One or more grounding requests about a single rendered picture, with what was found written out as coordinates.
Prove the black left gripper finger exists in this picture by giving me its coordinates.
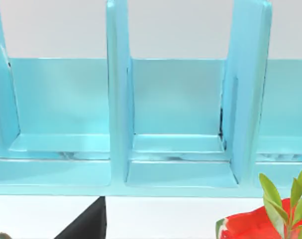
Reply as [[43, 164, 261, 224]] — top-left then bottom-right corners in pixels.
[[53, 196, 108, 239]]

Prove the light blue rack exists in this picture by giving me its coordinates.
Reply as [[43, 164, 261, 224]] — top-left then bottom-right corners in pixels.
[[0, 0, 302, 197]]

